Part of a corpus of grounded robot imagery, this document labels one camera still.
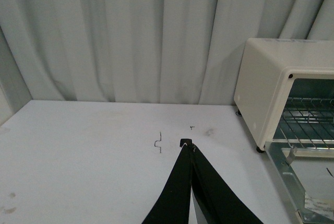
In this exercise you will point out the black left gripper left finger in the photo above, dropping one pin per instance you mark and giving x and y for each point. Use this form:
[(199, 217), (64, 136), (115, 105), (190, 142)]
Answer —
[(173, 204)]

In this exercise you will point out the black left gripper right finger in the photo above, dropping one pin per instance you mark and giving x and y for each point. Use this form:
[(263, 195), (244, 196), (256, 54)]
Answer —
[(216, 200)]

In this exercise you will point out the glass oven door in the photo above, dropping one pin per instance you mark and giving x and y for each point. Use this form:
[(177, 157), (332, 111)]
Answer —
[(282, 155)]

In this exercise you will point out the cream Toshiba toaster oven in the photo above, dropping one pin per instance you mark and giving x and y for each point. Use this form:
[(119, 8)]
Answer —
[(271, 71)]

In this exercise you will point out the grey curtain backdrop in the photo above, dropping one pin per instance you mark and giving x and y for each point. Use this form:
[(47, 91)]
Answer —
[(146, 51)]

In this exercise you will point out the wire oven rack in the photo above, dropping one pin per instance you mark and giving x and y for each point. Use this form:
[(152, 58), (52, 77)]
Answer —
[(307, 123)]

